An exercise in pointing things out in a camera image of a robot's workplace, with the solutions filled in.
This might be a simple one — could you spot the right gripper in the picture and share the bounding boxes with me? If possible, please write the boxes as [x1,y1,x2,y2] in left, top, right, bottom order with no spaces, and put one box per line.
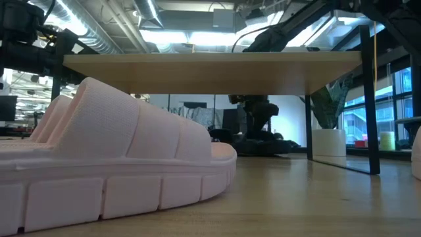
[228,94,280,141]

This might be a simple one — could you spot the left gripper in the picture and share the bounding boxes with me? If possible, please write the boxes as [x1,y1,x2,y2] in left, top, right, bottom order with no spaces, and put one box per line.
[0,41,57,80]

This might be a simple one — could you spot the wooden shelf with black frame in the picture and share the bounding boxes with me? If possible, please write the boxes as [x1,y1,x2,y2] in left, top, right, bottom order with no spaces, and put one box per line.
[51,24,381,175]

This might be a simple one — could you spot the black computer monitor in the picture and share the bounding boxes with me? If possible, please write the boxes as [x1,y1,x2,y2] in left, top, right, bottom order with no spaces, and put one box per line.
[0,95,18,122]

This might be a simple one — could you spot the patchwork cloth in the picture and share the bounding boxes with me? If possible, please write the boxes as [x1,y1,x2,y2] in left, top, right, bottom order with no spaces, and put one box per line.
[169,105,225,130]

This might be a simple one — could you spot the snake plant in white pot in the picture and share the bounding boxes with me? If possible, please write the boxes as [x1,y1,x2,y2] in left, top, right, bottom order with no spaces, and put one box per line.
[299,74,355,157]

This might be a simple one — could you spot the gray ceiling box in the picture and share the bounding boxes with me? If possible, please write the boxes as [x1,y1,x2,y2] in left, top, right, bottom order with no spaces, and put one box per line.
[212,9,247,33]

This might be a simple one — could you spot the yellow-green cylinder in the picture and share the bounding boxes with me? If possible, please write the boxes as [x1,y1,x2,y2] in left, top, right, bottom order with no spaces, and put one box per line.
[380,131,396,151]

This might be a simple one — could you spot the black side desk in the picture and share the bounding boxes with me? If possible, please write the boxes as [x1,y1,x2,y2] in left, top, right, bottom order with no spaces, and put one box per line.
[394,116,421,132]

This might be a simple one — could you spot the black stand pole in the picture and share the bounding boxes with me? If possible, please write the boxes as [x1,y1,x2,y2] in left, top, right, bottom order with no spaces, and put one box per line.
[410,54,421,117]

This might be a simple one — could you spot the large silver ventilation duct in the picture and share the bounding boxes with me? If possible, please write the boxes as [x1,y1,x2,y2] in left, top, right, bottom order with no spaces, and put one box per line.
[29,0,124,55]

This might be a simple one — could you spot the rectangular metal ceiling duct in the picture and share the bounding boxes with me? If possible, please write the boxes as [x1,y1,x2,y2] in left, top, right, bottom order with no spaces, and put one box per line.
[284,9,385,50]

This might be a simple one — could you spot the small silver ventilation duct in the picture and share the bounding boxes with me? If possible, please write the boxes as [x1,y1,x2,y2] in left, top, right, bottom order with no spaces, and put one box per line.
[133,0,164,29]

